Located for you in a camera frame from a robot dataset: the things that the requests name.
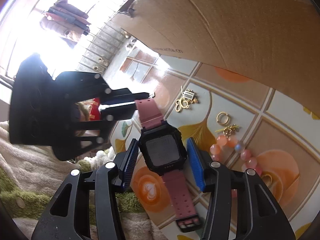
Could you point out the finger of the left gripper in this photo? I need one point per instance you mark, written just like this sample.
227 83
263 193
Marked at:
125 95
117 113

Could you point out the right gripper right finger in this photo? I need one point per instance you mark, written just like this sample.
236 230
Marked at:
195 163

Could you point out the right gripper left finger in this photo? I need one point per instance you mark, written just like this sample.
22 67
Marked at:
127 164

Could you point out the pink strap smart watch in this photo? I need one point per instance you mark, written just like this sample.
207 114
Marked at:
163 151

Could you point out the gold butterfly outline pendant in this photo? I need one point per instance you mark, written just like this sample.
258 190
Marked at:
181 104

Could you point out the white shoes pair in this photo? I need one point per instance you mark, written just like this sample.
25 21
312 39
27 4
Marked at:
101 64

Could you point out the gold leaf charm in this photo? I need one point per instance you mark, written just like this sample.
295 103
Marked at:
229 130

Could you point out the white fluffy blanket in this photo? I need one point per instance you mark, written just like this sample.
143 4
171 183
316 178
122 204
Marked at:
135 222

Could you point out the green fluffy cloth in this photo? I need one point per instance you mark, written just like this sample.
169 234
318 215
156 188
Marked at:
30 175

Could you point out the brown cardboard box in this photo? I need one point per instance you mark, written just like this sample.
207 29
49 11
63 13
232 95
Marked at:
274 42

